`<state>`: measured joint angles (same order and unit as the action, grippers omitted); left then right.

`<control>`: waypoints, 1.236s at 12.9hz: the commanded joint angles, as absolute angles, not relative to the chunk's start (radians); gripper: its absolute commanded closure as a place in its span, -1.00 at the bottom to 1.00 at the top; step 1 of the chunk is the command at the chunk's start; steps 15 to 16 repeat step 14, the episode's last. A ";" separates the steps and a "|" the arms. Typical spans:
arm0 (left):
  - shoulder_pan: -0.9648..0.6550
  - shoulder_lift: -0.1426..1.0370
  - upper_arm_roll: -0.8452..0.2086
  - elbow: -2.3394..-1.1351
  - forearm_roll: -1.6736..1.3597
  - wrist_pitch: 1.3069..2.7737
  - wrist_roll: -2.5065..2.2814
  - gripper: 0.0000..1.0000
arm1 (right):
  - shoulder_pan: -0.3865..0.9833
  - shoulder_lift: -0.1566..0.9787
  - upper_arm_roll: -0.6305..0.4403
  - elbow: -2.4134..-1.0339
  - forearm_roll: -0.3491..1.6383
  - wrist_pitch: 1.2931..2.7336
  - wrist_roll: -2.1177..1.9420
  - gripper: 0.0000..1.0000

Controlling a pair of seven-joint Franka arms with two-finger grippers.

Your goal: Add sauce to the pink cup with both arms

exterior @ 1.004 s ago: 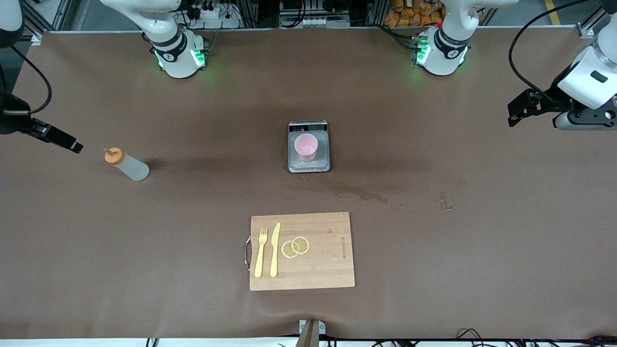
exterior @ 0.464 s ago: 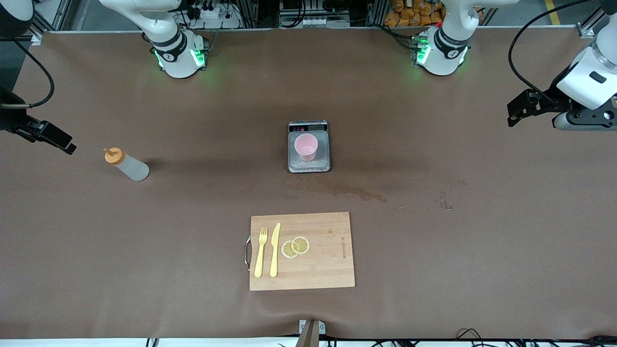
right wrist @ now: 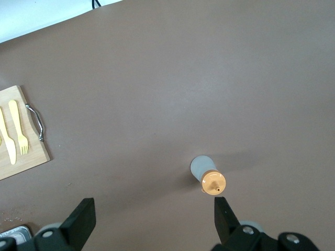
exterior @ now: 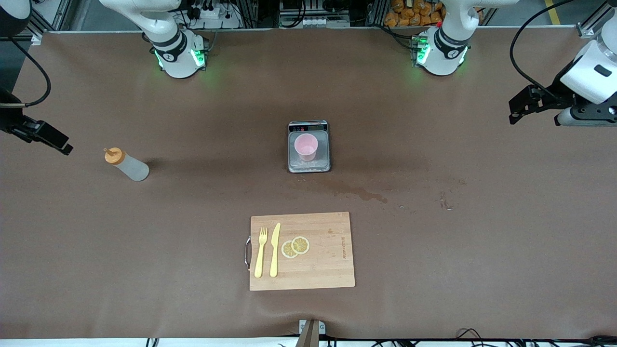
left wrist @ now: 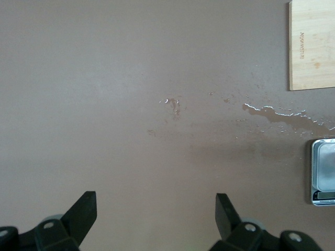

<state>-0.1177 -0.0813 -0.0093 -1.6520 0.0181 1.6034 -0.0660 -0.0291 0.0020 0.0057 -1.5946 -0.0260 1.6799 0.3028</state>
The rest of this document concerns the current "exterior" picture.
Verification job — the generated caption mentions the translucent squeeze bottle orange cap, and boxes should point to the translucent squeeze bottle orange cap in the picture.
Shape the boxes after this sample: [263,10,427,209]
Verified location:
[103,147,150,182]

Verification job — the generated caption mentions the pink plastic cup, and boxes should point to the pink plastic cup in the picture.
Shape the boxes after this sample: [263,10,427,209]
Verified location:
[294,133,319,162]

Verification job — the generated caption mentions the orange snack packets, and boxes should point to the orange snack packets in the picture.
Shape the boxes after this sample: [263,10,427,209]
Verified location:
[384,0,446,27]

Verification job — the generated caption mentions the brown table cover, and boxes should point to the brown table cover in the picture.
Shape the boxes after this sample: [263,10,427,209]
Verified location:
[0,27,617,340]

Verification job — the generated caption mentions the white power strip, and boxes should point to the white power strip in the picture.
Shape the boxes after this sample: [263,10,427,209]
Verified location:
[186,0,241,29]

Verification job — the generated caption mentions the grey digital kitchen scale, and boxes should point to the grey digital kitchen scale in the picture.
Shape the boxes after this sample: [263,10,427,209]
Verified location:
[288,120,332,174]

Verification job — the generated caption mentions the yellow plastic fork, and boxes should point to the yellow plastic fork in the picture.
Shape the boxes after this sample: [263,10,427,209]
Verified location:
[254,227,268,279]

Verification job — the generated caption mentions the wooden cutting board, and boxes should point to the wooden cutting board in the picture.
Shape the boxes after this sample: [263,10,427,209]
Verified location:
[244,212,356,292]

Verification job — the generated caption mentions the yellow plastic knife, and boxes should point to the yellow plastic knife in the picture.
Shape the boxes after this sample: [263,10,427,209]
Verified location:
[269,222,281,278]

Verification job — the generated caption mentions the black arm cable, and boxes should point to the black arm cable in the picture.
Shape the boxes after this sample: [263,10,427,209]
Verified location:
[0,38,52,107]
[511,0,609,99]

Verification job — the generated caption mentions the aluminium frame profile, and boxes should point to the aluminium frame profile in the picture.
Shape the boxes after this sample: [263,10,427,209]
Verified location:
[576,0,617,39]
[29,0,73,45]

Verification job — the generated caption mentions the black floor cable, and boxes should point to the black floor cable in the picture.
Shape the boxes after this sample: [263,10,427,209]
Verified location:
[456,328,617,347]

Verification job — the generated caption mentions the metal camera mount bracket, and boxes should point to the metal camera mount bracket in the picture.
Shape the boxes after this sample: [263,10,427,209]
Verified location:
[298,319,326,347]

